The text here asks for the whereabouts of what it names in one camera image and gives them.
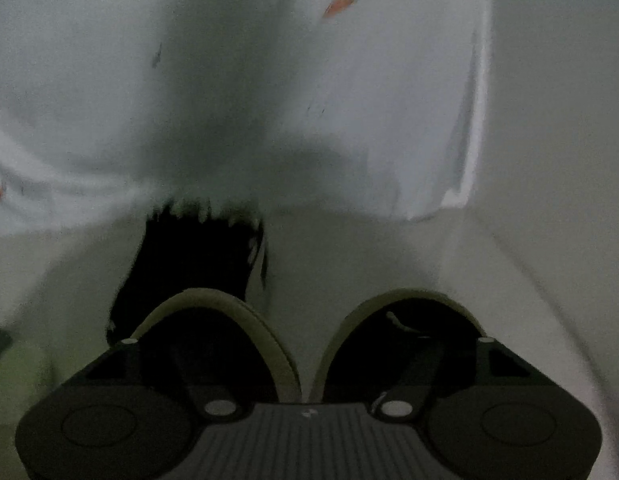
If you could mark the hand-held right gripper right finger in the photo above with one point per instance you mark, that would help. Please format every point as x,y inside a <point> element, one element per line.
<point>422,385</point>

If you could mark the white printed bed sheet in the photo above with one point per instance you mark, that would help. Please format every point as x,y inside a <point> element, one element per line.
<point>389,85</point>

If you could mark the yellow-green slipper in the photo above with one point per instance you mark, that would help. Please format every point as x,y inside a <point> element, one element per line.
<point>19,385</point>

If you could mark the black sneaker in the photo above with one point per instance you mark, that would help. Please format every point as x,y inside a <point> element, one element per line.
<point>189,255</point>

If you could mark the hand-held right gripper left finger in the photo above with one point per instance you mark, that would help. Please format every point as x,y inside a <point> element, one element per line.
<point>195,385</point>

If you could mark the beige sneaker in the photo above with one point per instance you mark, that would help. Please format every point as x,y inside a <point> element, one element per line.
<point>334,340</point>
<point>269,340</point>

